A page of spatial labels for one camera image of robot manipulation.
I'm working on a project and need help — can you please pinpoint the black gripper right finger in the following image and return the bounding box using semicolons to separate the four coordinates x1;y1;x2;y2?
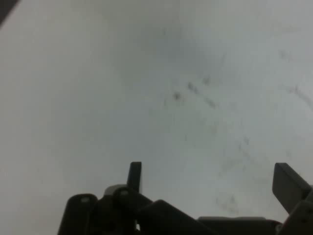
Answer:
272;163;313;235

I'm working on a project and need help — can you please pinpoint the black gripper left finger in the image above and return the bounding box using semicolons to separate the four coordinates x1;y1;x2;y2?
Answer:
57;161;211;235

